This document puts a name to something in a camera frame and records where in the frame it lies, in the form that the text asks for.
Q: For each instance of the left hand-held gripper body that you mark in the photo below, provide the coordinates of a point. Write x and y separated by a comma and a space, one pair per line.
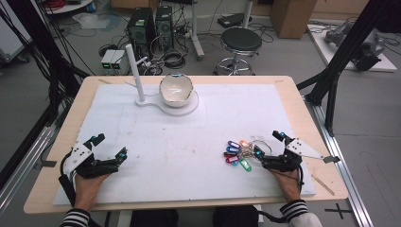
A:
82, 153

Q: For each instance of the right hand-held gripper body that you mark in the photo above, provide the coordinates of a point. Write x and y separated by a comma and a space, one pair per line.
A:
298, 148

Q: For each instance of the bunch of coloured key tags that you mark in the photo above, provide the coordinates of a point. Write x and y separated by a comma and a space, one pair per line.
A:
233, 150

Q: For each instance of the person's left hand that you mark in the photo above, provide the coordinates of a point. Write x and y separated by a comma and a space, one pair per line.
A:
85, 190

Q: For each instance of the person's right hand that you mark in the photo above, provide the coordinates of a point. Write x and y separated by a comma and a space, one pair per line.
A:
290, 186

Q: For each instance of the beige tape strip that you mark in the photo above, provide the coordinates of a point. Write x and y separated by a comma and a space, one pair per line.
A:
323, 185

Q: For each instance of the white table mat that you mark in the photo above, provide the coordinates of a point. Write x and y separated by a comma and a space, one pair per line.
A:
176, 148

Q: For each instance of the person's right leg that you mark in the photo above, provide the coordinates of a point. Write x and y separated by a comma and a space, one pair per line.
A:
235, 218

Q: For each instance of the person's leg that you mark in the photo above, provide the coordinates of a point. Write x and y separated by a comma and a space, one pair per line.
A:
235, 218
154, 219

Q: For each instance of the white stand with pole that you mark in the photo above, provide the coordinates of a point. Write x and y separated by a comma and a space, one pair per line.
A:
138, 85

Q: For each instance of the person's left leg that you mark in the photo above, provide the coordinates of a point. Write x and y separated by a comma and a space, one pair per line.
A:
154, 219

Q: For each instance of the small white power supply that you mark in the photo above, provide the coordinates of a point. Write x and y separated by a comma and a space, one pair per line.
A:
107, 60
119, 60

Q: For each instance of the white bowl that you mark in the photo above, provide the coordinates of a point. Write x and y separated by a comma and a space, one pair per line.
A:
175, 90

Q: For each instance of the white floor board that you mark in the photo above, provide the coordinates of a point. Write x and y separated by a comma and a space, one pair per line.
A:
324, 50

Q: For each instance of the black round stool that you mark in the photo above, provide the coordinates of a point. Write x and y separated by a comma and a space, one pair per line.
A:
241, 39

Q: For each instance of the brown cardboard box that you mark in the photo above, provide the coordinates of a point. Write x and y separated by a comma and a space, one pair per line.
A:
291, 19

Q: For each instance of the grey robot on board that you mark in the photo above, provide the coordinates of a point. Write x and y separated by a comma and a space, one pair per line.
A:
365, 52

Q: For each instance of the black computer tower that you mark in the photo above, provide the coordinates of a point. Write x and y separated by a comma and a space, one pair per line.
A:
164, 26
141, 31

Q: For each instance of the clear plastic bag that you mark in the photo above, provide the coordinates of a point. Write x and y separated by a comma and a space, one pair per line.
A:
91, 20

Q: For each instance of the flat black device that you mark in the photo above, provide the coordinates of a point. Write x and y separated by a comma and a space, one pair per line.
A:
231, 20

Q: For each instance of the white desk leg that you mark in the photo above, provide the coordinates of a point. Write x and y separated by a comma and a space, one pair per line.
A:
196, 34

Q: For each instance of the aluminium floor rail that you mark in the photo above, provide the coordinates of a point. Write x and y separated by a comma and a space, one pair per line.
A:
343, 157
28, 157

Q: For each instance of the black metal frame strut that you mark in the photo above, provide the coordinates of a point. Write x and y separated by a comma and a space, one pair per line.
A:
38, 38
346, 47

